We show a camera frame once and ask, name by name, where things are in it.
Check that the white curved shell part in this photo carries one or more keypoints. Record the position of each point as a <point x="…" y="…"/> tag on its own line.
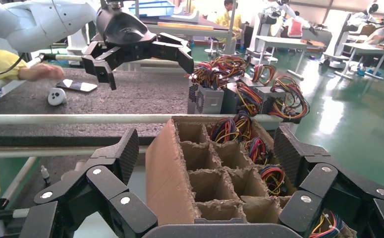
<point x="191" y="17"/>

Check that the blue plastic bin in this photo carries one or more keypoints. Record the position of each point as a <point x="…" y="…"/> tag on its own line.
<point x="152" y="8"/>

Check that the grey speckled foam mat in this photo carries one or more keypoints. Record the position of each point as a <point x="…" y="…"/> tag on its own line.
<point x="139" y="95"/>

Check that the small white dropper bottle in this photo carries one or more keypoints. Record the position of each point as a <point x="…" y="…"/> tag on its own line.
<point x="46" y="177"/>

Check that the orange wooden board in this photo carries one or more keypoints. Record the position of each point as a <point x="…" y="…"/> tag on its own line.
<point x="185" y="25"/>

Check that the white work table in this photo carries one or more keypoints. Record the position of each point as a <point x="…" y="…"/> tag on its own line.
<point x="287" y="42"/>
<point x="359" y="49"/>

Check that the black smartphone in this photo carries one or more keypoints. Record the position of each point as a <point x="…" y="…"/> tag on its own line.
<point x="80" y="86"/>

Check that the white round controller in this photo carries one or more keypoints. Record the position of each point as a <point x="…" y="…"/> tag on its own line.
<point x="57" y="97"/>

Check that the dark shelf mat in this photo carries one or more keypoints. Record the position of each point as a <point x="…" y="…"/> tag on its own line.
<point x="31" y="190"/>

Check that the seated person white shirt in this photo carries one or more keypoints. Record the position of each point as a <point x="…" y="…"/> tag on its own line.
<point x="380" y="34"/>

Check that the round base stool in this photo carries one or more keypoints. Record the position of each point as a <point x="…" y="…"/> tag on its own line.
<point x="215" y="51"/>

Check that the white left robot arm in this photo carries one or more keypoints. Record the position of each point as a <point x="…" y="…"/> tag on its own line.
<point x="31" y="19"/>

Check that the black tube corner joint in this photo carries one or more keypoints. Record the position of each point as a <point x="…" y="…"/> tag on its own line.
<point x="292" y="121"/>

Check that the operator bare hand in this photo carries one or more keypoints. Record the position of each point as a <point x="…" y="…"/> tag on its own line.
<point x="40" y="72"/>

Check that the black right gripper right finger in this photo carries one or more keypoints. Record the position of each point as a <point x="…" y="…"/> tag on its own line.
<point x="319" y="184"/>

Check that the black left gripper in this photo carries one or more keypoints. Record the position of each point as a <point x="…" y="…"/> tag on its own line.
<point x="125" y="29"/>

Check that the person in red vest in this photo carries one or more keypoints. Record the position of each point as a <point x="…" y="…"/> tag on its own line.
<point x="296" y="28"/>

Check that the white column stand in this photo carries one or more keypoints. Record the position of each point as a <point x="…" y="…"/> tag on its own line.
<point x="78" y="42"/>

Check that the person in yellow coat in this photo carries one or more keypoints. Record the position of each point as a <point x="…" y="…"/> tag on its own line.
<point x="231" y="19"/>

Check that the beige round plastic piece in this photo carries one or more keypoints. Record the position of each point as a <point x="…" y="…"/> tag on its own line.
<point x="75" y="166"/>

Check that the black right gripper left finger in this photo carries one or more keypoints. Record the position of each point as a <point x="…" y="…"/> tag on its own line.
<point x="109" y="182"/>

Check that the cardboard box with dividers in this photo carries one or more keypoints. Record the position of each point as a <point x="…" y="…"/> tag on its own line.
<point x="167" y="184"/>

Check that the white humanoid robot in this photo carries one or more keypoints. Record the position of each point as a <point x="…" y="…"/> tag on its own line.
<point x="267" y="23"/>
<point x="339" y="36"/>

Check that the white frame workbench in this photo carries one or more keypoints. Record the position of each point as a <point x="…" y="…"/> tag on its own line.
<point x="191" y="33"/>

